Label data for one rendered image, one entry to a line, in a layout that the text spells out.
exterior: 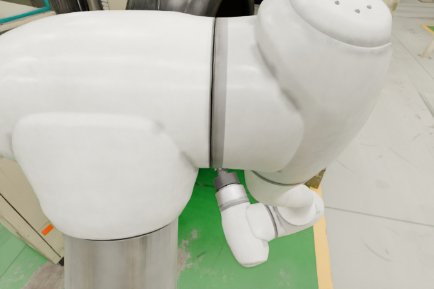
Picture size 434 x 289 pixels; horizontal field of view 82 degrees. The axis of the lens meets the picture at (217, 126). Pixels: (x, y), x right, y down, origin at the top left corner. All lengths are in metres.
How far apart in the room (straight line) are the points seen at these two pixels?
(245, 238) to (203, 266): 0.97
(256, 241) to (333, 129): 0.55
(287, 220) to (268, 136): 0.54
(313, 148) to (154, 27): 0.15
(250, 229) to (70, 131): 0.58
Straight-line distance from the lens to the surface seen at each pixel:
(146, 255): 0.23
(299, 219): 0.70
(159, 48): 0.17
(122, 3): 1.13
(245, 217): 0.70
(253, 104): 0.16
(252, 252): 0.70
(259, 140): 0.18
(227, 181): 0.73
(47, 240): 1.64
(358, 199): 2.11
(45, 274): 1.90
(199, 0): 0.79
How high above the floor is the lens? 1.55
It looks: 40 degrees down
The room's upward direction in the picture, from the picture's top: straight up
